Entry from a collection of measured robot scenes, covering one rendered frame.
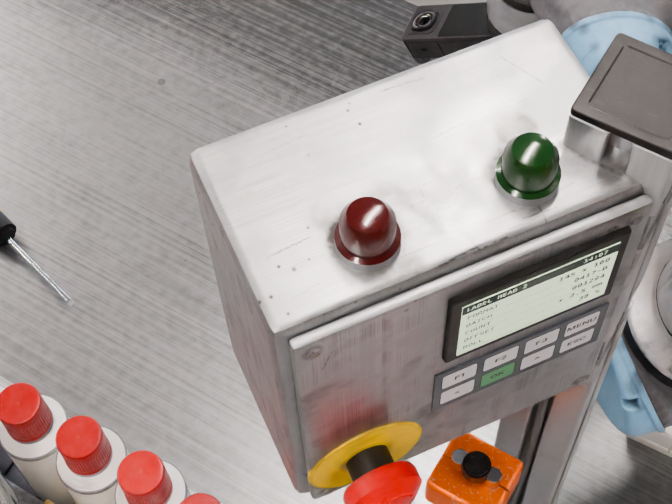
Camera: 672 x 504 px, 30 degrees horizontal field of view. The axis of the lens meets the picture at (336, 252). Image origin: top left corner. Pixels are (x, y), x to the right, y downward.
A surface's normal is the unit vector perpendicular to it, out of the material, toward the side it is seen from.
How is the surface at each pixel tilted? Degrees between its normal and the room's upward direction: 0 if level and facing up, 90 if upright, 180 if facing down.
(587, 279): 90
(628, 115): 0
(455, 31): 28
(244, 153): 0
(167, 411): 0
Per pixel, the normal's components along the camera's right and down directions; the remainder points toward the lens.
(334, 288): -0.03, -0.49
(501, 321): 0.40, 0.79
